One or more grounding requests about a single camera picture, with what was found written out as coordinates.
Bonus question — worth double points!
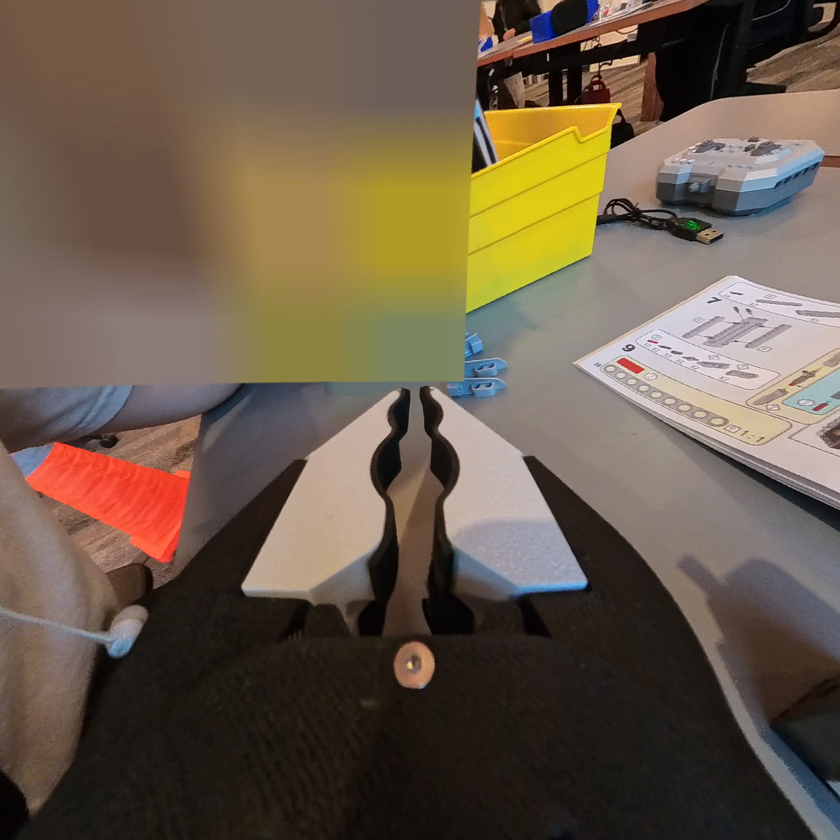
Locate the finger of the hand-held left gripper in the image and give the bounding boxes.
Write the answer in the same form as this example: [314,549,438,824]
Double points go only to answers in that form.
[472,100,500,173]

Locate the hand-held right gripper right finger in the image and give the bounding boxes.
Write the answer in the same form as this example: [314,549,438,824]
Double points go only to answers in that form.
[419,386,588,636]

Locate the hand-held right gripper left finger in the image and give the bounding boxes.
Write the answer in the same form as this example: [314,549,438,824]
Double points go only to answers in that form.
[241,387,412,636]

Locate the yellow plastic bin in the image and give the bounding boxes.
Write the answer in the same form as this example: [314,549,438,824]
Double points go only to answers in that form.
[466,103,622,314]

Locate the grey desk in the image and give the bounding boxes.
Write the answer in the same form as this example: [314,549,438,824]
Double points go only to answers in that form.
[174,88,840,840]

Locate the long wooden desk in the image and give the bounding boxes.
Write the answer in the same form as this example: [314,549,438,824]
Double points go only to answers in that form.
[478,0,710,67]

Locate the taupe chair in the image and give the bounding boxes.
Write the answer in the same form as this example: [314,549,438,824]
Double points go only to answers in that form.
[105,563,155,599]

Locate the orange ribbed plastic sheet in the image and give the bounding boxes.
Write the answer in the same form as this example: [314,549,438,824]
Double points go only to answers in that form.
[26,443,193,563]

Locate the grey remote control unit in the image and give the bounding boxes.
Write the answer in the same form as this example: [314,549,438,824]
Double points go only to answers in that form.
[656,136,826,216]

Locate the building instruction booklet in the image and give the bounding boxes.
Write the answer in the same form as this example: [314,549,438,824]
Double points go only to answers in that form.
[573,276,840,509]

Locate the person's beige sweater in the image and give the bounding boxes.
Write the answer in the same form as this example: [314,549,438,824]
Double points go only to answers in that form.
[0,446,153,815]

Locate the wooden post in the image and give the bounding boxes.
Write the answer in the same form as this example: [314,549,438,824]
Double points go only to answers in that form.
[642,52,664,122]

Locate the white wired earbud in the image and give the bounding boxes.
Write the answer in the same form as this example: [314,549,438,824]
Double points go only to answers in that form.
[0,605,149,659]

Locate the black USB cable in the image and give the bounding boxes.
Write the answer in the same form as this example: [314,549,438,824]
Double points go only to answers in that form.
[597,198,726,247]

